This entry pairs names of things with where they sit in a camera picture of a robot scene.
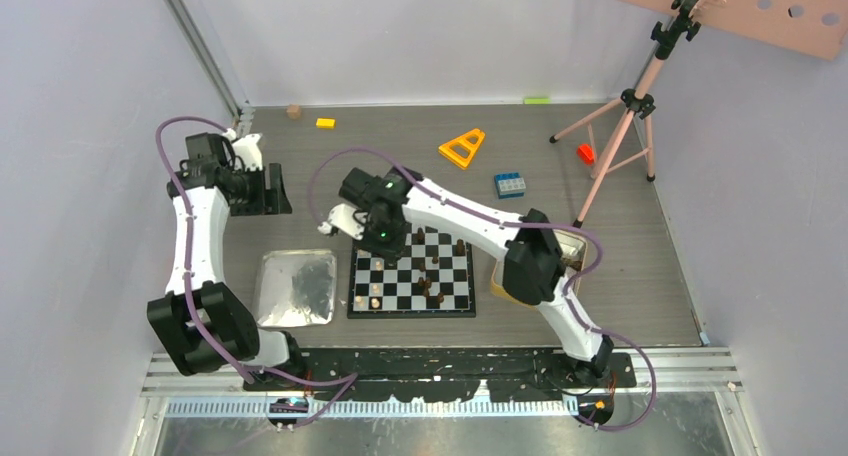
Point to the green block at wall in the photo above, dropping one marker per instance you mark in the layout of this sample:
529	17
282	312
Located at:
536	101

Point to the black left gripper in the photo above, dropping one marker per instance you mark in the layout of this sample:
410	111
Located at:
268	202

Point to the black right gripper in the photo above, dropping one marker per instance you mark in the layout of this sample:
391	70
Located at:
390	251

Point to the black and white chessboard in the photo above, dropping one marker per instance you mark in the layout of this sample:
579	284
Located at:
428	281

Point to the gold square metal tin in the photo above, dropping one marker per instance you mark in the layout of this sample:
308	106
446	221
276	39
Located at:
573	248

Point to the pink tripod stand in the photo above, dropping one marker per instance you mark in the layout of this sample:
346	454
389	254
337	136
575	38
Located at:
637	104

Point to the red block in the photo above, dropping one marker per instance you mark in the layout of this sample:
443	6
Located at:
586	154

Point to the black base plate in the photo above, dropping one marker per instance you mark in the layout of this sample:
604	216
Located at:
452	374

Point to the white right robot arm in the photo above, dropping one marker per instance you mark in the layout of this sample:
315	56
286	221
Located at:
533	270

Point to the pink perforated board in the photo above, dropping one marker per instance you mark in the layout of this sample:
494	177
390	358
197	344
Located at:
816	28

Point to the small yellow block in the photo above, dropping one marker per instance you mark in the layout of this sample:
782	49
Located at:
325	123

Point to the silver tin lid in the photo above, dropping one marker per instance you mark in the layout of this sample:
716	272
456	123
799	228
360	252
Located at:
295	288

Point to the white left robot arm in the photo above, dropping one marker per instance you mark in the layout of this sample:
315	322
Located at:
200	322

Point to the blue and grey lego block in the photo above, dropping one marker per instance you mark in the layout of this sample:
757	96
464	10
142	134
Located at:
509	185

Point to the yellow triangle toy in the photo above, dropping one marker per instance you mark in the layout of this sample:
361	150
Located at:
462	149

